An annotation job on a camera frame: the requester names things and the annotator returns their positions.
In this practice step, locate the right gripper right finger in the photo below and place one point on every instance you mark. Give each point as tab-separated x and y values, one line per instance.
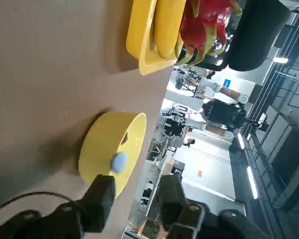
174	204

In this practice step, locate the yellow plastic tray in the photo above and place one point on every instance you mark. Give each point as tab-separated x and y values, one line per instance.
144	62

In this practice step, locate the long ceiling light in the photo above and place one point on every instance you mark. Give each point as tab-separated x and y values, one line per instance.
252	181

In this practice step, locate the yellow bowl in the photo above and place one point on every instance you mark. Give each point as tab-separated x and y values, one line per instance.
102	139

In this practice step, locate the red dragon fruit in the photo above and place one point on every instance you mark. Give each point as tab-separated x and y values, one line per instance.
201	25

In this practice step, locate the light blue spoon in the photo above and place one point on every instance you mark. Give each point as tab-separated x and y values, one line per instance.
118	162

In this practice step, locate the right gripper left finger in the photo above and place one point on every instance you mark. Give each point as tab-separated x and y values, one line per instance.
97	204

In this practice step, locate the blue screen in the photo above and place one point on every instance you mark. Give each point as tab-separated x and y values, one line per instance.
228	83

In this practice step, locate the yellow banana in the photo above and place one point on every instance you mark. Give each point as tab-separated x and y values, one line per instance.
167	25

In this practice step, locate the black background machine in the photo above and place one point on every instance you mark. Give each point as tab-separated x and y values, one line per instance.
221	114

